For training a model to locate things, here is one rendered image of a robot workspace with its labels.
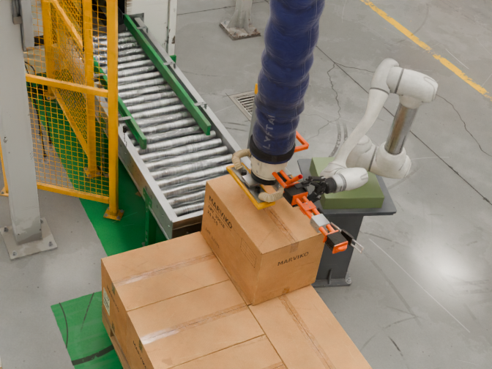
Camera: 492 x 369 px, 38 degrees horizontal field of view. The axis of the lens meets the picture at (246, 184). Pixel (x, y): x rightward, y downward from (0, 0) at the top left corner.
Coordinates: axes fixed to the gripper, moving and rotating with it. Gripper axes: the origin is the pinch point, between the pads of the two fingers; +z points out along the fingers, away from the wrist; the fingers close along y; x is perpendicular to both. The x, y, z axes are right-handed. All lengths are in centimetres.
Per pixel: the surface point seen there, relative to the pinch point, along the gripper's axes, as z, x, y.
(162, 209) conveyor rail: 32, 79, 67
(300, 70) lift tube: 0, 15, -61
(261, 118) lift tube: 10.2, 24.1, -31.2
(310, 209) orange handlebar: 0.0, -12.3, -1.6
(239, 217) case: 15.7, 22.0, 28.9
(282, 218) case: -5.1, 13.0, 28.9
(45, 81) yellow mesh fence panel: 72, 167, 24
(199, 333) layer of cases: 51, -9, 69
